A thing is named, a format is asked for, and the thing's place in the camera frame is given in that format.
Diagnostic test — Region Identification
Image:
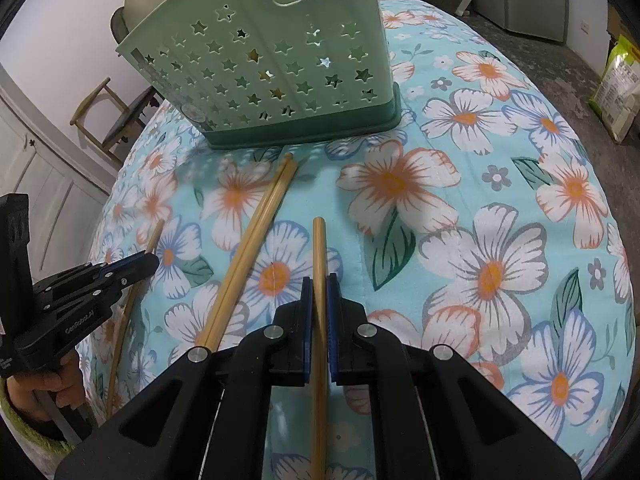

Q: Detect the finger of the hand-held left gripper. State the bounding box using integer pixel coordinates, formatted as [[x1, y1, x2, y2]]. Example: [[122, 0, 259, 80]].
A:
[[32, 254, 160, 307], [12, 274, 147, 373]]

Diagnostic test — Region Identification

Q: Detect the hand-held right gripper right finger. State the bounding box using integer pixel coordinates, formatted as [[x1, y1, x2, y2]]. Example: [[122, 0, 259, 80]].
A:
[[326, 272, 583, 480]]

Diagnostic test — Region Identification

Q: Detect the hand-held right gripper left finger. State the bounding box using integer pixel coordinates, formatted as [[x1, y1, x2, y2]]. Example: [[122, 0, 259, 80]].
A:
[[54, 276, 315, 480]]

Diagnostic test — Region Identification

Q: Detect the thin bamboo chopstick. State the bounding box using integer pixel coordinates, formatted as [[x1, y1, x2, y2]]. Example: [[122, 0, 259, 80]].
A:
[[310, 216, 328, 480], [207, 157, 299, 351], [197, 152, 293, 348]]

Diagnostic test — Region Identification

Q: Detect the green plastic utensil holder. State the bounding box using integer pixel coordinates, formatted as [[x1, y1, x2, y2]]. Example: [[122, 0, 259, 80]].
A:
[[115, 0, 403, 151]]

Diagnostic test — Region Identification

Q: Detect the person's left hand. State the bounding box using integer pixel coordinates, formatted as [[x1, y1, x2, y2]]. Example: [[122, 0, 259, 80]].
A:
[[7, 347, 83, 423]]

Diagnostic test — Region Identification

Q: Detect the white door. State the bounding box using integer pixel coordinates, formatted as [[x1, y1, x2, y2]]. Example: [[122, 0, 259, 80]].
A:
[[0, 65, 116, 261]]

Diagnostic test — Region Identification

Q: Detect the wooden chair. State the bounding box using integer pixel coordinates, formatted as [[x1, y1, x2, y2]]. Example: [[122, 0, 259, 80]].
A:
[[70, 77, 161, 166]]

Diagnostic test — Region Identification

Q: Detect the floral blue blanket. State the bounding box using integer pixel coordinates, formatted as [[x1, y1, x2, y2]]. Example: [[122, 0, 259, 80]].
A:
[[80, 0, 636, 480]]

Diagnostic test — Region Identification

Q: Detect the yellow-green rice sack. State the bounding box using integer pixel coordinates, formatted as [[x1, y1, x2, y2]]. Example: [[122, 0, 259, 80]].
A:
[[587, 35, 640, 143]]

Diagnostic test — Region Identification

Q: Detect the grey fridge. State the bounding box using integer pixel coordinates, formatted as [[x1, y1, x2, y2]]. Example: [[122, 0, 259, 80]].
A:
[[472, 0, 568, 41]]

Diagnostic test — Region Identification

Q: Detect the cardboard box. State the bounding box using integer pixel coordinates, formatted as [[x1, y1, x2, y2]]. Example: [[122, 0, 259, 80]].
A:
[[606, 0, 640, 43]]

